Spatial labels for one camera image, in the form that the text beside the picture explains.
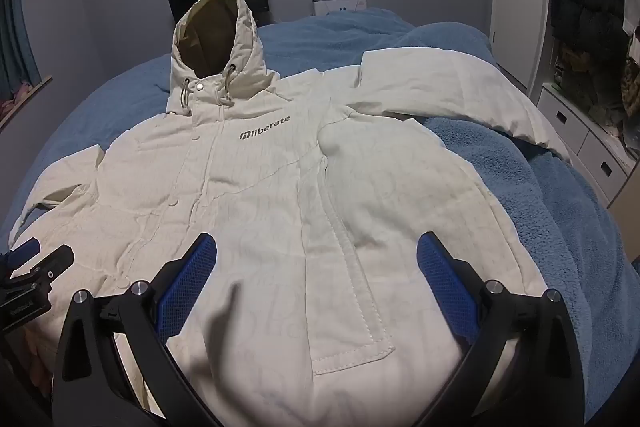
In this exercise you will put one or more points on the white drawer cabinet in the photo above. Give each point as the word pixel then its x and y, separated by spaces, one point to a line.
pixel 580 137

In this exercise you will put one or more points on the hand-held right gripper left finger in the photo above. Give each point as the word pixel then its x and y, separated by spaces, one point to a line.
pixel 192 277

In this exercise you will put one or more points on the camouflage garment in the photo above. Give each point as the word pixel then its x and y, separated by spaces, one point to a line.
pixel 595 82

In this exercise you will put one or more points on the white box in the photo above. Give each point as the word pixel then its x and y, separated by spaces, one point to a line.
pixel 345 4

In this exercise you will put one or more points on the wooden window sill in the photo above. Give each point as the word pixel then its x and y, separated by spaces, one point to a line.
pixel 35 94

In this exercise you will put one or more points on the blue fleece blanket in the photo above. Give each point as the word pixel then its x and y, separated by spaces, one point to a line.
pixel 550 207

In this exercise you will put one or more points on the teal curtain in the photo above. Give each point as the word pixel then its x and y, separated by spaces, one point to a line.
pixel 15 32

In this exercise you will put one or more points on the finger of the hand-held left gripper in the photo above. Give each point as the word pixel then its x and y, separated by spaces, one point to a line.
pixel 26 252
pixel 50 263

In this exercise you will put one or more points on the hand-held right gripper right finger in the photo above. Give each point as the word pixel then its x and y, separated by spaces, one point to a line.
pixel 445 287

